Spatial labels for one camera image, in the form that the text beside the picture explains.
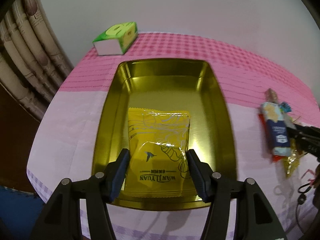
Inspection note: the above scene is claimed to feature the blue white snack bar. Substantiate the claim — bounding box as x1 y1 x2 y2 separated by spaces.
261 102 291 157

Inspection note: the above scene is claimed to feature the clear gold snack bag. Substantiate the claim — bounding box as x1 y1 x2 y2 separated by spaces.
282 139 306 178

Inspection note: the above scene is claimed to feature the red snack packet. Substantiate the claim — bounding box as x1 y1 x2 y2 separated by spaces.
258 113 284 163

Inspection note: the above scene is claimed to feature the small brown candy box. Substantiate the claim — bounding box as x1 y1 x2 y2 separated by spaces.
265 88 279 104

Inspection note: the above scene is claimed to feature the yellow snack pouch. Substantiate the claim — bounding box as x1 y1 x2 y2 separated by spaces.
124 108 196 198

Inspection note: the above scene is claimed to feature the green candy stick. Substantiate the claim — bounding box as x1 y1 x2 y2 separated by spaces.
279 102 296 129

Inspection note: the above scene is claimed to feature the blue foam mat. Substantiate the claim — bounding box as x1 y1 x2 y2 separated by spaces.
0 186 44 239

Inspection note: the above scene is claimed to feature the pink checkered tablecloth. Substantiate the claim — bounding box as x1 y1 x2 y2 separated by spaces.
27 33 319 239

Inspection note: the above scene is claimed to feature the brown wooden cabinet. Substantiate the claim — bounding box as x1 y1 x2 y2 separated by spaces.
1 88 39 192

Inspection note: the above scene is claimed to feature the gold metal tin tray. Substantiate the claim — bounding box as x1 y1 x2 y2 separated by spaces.
92 59 237 211

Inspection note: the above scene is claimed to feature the beige patterned curtain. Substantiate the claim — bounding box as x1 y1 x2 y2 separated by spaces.
1 0 73 120

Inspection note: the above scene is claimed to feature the green tissue box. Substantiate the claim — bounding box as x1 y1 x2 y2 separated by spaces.
92 22 138 56

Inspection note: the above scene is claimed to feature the black cable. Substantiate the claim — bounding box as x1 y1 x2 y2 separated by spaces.
295 179 316 233

